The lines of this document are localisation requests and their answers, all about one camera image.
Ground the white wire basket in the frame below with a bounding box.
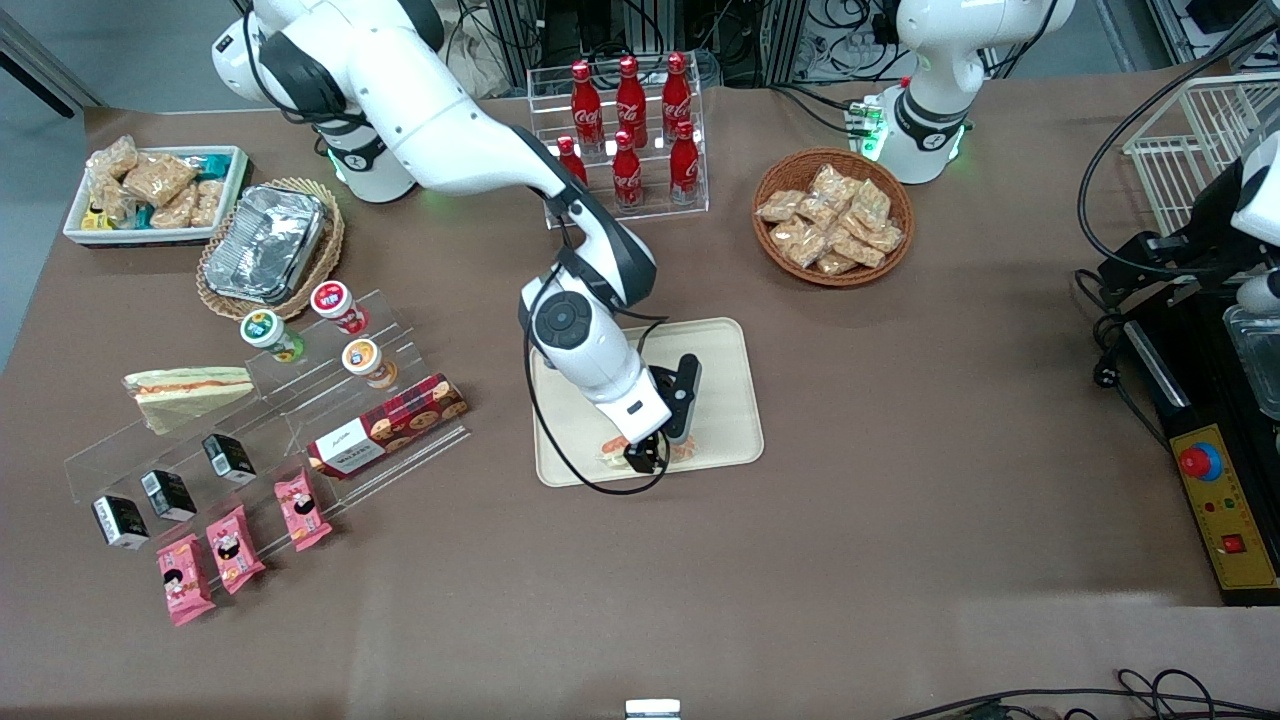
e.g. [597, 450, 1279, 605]
[1121, 71, 1280, 237]

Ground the clear acrylic stepped stand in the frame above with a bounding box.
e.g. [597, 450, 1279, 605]
[63, 289, 473, 563]

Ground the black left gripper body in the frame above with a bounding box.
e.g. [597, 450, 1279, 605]
[1175, 160, 1263, 293]

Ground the triangle sandwich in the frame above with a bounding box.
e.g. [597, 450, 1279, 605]
[597, 430, 702, 473]
[122, 366, 257, 435]

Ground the beige crumpled cloth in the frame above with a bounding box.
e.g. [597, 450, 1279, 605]
[440, 15, 513, 101]

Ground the black cable with plug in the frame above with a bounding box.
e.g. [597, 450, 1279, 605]
[1073, 268, 1176, 448]

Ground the black cable bundle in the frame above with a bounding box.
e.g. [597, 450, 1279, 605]
[888, 668, 1280, 720]

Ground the beige plastic tray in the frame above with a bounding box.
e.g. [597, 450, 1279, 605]
[529, 317, 766, 489]

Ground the black yellow control box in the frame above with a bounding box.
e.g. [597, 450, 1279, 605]
[1120, 300, 1280, 608]

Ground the round brown wicker basket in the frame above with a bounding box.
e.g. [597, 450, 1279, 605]
[751, 147, 917, 289]

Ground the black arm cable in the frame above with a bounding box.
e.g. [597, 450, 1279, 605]
[522, 225, 673, 497]

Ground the red plaid cookie box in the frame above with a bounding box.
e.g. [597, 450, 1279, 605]
[306, 373, 470, 481]

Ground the aluminium foil container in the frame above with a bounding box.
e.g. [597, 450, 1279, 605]
[204, 184, 332, 305]

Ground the small black carton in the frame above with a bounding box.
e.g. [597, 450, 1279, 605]
[90, 495, 151, 551]
[140, 469, 198, 523]
[202, 433, 258, 486]

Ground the clear plastic container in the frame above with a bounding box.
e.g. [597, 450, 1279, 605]
[1221, 304, 1280, 421]

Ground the grey metal bar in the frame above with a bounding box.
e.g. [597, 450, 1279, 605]
[0, 10, 103, 113]

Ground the red lid cup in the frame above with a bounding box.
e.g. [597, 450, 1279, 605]
[309, 280, 370, 337]

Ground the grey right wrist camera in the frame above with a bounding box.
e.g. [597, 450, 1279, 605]
[664, 354, 703, 447]

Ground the thick black cable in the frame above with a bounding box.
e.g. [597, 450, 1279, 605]
[1076, 20, 1280, 281]

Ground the pink snack packet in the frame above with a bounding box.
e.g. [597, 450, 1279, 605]
[156, 533, 217, 628]
[206, 504, 267, 596]
[273, 467, 334, 553]

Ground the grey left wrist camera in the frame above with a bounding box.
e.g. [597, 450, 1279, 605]
[1238, 270, 1280, 314]

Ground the clear bag brown snack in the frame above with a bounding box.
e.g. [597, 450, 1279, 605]
[150, 186, 199, 230]
[92, 178, 137, 227]
[88, 135, 140, 183]
[190, 178, 227, 228]
[121, 152, 199, 207]

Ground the green lid cup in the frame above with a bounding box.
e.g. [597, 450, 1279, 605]
[239, 309, 305, 364]

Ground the aluminium frame rack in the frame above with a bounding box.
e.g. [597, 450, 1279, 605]
[485, 0, 901, 86]

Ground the white rectangular snack bin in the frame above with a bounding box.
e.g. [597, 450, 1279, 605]
[62, 145, 250, 248]

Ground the orange lid cup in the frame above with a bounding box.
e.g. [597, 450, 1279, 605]
[341, 338, 399, 390]

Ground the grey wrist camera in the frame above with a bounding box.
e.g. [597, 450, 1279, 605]
[664, 354, 703, 447]
[1238, 270, 1280, 314]

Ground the clear acrylic bottle rack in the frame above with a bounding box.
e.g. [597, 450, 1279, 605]
[526, 55, 710, 232]

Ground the flat wicker basket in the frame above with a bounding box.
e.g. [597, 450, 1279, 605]
[196, 177, 346, 322]

